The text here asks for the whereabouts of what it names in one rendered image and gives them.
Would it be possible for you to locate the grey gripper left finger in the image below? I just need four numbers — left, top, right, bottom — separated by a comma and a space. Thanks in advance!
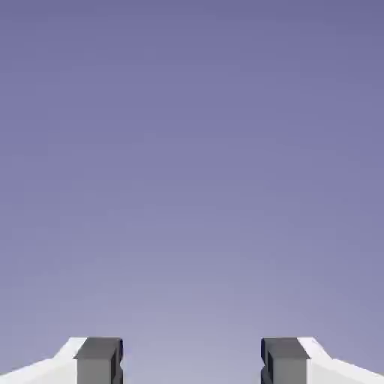
0, 336, 125, 384

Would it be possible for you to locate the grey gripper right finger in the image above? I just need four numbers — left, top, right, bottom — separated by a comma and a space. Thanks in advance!
259, 336, 384, 384

